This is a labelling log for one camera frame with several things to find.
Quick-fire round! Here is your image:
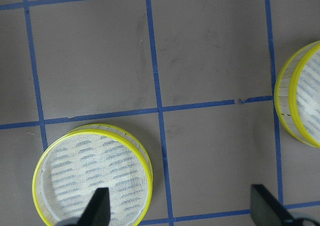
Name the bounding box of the yellow-rimmed bamboo steamer tray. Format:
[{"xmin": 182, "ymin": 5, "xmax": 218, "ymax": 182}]
[{"xmin": 32, "ymin": 123, "xmax": 154, "ymax": 226}]

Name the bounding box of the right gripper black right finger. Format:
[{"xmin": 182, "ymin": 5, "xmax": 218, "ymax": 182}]
[{"xmin": 250, "ymin": 184, "xmax": 294, "ymax": 226}]

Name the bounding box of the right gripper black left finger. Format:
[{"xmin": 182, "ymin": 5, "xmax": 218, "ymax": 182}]
[{"xmin": 78, "ymin": 187, "xmax": 111, "ymax": 226}]

